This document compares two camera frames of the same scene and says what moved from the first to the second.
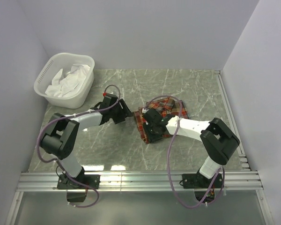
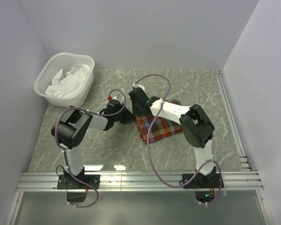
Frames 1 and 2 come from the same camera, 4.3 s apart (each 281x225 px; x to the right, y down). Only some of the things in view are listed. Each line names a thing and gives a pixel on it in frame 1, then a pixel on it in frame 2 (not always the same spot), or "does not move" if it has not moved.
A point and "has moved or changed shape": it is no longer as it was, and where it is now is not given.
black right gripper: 151,137 → 136,112
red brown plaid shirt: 166,106 has moved or changed shape
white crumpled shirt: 65,86 does not move
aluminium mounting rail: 231,180 does not move
